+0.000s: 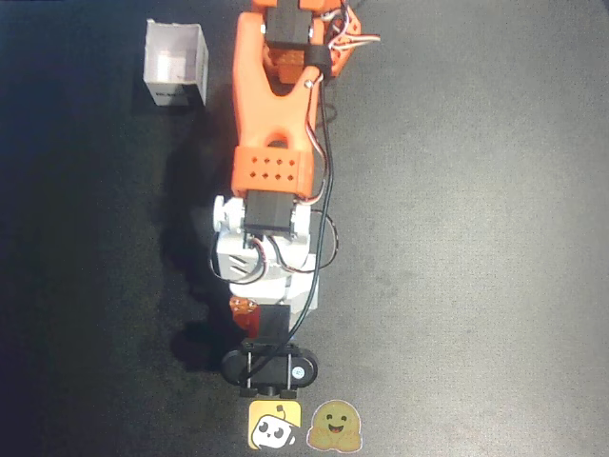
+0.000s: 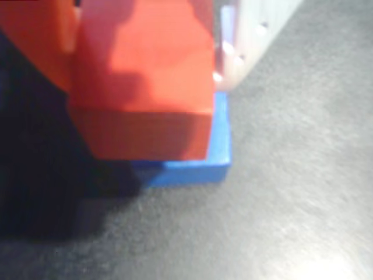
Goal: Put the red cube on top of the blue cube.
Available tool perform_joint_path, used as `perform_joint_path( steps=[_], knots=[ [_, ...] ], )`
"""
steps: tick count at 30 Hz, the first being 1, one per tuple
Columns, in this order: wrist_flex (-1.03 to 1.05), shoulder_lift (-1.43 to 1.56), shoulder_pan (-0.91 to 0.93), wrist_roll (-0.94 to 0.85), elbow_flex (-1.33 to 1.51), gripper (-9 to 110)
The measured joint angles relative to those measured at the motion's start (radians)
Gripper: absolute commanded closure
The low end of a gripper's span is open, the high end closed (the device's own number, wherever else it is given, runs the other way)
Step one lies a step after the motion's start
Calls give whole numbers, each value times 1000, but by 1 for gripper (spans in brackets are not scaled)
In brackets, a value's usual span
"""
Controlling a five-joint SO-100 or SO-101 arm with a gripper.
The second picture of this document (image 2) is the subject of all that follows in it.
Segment red cube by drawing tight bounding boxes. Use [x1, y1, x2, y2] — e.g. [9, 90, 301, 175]
[68, 0, 217, 162]

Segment blue cube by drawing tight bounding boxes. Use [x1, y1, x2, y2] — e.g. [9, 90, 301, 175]
[131, 5, 237, 187]

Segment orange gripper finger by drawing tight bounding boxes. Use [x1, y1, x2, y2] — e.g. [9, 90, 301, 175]
[0, 0, 81, 95]

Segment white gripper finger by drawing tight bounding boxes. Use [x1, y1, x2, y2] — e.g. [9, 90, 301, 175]
[214, 0, 304, 91]

